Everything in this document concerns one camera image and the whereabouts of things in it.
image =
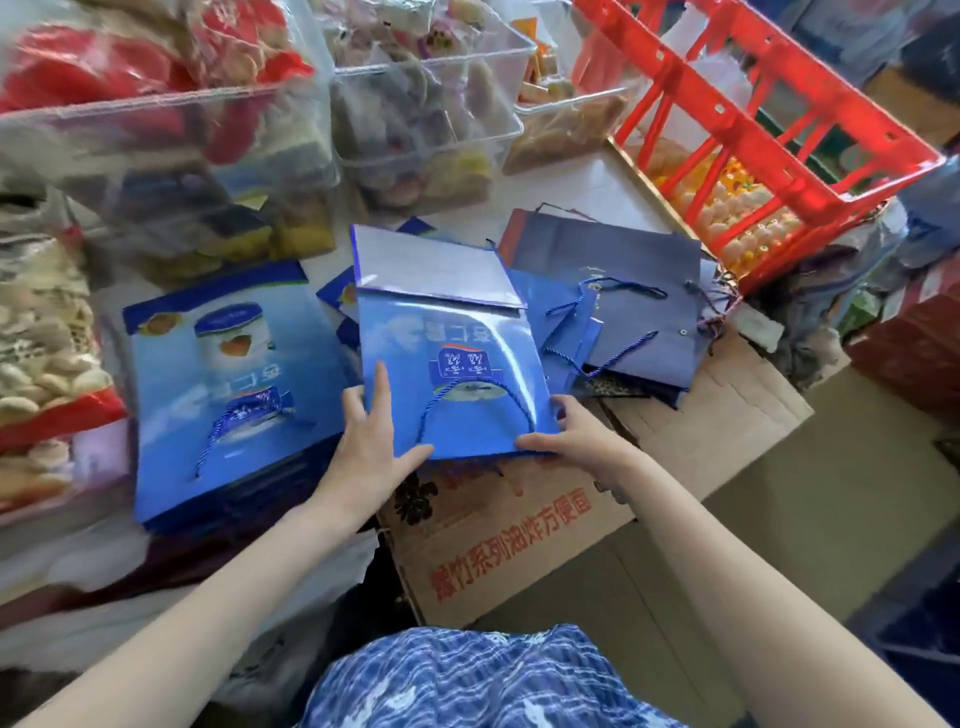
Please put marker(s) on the person's right hand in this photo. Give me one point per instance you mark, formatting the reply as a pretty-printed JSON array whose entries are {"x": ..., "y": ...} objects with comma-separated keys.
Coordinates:
[{"x": 592, "y": 450}]

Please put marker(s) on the person's left hand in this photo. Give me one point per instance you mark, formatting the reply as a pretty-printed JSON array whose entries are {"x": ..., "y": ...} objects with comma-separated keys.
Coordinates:
[{"x": 367, "y": 472}]

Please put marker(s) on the person's right thumb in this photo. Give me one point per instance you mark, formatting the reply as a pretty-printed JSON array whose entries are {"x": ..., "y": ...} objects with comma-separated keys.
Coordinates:
[{"x": 538, "y": 442}]

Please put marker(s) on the person's left middle finger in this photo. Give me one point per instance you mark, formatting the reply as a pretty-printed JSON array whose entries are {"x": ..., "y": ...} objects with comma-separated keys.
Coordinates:
[{"x": 354, "y": 414}]

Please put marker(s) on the person's left thumb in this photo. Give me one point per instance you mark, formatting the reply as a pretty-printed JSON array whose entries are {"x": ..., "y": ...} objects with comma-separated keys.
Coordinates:
[{"x": 412, "y": 459}]

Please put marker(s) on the glossy blue gift bag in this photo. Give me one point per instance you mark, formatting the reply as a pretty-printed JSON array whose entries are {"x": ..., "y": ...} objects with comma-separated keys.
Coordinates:
[{"x": 450, "y": 352}]

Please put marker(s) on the person's right forearm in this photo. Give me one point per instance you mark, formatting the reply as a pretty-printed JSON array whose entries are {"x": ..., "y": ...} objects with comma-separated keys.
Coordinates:
[{"x": 750, "y": 615}]

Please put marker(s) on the person's left forearm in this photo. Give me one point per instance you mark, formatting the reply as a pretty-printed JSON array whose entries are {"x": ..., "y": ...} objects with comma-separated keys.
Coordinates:
[{"x": 195, "y": 630}]

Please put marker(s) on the brown cardboard box red print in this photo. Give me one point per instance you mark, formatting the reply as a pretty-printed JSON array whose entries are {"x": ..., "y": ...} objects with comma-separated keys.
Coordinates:
[{"x": 525, "y": 540}]

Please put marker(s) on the blue printed gift bag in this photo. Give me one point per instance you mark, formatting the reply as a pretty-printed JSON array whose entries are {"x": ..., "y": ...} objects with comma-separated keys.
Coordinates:
[{"x": 339, "y": 296}]

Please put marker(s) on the stack of blue printed bags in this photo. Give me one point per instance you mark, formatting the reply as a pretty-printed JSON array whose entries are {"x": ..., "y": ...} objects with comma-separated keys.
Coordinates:
[{"x": 232, "y": 405}]

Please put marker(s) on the dark navy gift bag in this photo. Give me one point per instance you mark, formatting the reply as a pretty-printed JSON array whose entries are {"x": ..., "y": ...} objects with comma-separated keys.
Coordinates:
[{"x": 637, "y": 300}]

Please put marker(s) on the blue patterned clothing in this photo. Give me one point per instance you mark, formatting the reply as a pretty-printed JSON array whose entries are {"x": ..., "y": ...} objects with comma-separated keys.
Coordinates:
[{"x": 480, "y": 682}]

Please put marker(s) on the gold rimmed box yellow balls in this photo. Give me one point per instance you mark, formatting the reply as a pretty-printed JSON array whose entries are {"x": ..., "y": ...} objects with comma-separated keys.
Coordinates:
[{"x": 739, "y": 225}]

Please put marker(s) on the clear bin mixed sweets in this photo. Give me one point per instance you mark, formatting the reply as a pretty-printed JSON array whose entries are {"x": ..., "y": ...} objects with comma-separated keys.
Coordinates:
[{"x": 420, "y": 120}]

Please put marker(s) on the white plastic sheet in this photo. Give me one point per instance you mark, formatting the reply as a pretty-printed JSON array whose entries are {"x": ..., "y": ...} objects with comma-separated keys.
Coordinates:
[{"x": 112, "y": 600}]

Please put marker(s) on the clear bag of pale snacks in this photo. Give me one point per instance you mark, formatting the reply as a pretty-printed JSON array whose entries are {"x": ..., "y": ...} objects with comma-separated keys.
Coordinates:
[{"x": 45, "y": 352}]

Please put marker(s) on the crumpled clear plastic bag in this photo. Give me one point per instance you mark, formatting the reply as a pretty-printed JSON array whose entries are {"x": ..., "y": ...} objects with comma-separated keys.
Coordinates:
[{"x": 825, "y": 300}]

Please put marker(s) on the clear bin brown snacks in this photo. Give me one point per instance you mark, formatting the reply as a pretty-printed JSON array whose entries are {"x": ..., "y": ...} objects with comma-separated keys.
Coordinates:
[{"x": 562, "y": 120}]

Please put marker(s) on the large clear bin red packets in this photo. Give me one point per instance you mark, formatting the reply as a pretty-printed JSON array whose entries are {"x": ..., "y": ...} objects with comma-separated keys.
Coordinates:
[{"x": 172, "y": 142}]

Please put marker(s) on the red plastic crate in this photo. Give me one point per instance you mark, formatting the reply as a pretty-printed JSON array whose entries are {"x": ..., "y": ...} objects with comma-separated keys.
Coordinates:
[{"x": 765, "y": 142}]

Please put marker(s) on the dark red carton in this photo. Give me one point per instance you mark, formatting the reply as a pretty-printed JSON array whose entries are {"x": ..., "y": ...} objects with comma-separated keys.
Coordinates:
[{"x": 911, "y": 345}]

